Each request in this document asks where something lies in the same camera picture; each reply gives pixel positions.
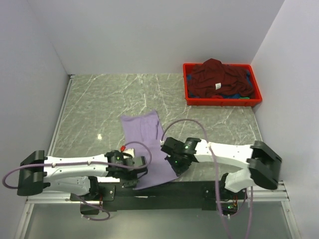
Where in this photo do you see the lavender t shirt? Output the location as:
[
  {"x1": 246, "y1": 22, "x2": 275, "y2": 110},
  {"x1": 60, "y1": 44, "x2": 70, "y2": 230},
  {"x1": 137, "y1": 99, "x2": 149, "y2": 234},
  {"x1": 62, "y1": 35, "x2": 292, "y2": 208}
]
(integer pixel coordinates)
[{"x1": 121, "y1": 110, "x2": 177, "y2": 190}]

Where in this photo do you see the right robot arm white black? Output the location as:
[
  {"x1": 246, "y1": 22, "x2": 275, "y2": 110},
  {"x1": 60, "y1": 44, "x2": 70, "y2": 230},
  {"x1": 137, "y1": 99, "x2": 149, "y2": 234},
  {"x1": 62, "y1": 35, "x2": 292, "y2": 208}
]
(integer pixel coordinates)
[{"x1": 161, "y1": 137, "x2": 282, "y2": 199}]

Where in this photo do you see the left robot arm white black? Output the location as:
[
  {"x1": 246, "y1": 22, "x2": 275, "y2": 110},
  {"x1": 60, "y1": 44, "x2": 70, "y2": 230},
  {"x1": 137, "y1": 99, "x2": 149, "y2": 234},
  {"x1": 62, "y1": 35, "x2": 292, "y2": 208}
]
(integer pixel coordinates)
[{"x1": 17, "y1": 149, "x2": 152, "y2": 200}]

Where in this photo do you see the red plastic bin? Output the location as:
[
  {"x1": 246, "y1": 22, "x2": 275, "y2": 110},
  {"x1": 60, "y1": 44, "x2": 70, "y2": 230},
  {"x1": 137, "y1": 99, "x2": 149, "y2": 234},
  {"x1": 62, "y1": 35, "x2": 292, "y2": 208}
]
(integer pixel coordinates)
[{"x1": 182, "y1": 63, "x2": 262, "y2": 107}]

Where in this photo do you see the dark red t shirt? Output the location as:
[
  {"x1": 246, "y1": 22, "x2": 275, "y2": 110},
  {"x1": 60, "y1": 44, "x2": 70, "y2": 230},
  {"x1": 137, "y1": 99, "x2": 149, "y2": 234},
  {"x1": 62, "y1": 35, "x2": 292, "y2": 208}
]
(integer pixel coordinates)
[{"x1": 187, "y1": 59, "x2": 254, "y2": 99}]

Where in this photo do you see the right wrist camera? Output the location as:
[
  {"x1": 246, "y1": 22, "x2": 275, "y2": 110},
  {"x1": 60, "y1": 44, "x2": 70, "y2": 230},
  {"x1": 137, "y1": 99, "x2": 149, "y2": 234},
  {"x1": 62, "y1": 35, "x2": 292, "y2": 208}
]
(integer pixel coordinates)
[{"x1": 161, "y1": 137, "x2": 184, "y2": 156}]

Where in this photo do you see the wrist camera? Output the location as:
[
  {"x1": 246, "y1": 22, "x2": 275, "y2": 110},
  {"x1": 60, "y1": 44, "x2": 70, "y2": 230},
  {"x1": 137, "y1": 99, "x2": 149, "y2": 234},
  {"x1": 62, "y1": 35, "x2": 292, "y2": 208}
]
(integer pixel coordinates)
[
  {"x1": 105, "y1": 147, "x2": 135, "y2": 166},
  {"x1": 161, "y1": 137, "x2": 184, "y2": 156}
]

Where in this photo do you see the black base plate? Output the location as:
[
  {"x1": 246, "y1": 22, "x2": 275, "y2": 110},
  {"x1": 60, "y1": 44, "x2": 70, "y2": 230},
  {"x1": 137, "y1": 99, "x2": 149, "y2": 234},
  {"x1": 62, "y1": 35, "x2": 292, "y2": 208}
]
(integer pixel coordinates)
[{"x1": 69, "y1": 181, "x2": 249, "y2": 215}]

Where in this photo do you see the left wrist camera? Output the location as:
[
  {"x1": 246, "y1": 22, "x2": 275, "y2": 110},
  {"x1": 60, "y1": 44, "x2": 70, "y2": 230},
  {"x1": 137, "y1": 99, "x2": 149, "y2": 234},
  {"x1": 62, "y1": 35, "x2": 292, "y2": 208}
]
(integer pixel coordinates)
[{"x1": 105, "y1": 147, "x2": 135, "y2": 166}]

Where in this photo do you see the aluminium front rail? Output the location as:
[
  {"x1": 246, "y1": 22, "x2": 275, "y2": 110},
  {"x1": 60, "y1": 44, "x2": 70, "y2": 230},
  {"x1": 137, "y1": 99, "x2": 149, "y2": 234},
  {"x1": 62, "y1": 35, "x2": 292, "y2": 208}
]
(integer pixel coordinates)
[{"x1": 25, "y1": 182, "x2": 290, "y2": 204}]

